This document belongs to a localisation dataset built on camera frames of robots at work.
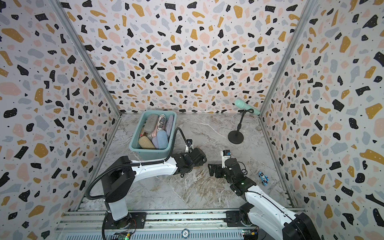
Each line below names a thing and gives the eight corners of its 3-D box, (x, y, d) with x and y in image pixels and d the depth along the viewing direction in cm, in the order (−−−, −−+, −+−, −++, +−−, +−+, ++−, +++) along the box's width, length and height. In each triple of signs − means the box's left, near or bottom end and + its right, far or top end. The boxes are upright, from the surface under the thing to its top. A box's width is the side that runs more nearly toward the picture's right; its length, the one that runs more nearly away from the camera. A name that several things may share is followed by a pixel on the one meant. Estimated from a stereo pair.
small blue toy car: (263, 186, 88) (265, 184, 86) (257, 173, 93) (258, 171, 91) (269, 184, 89) (271, 183, 87) (262, 171, 94) (264, 170, 92)
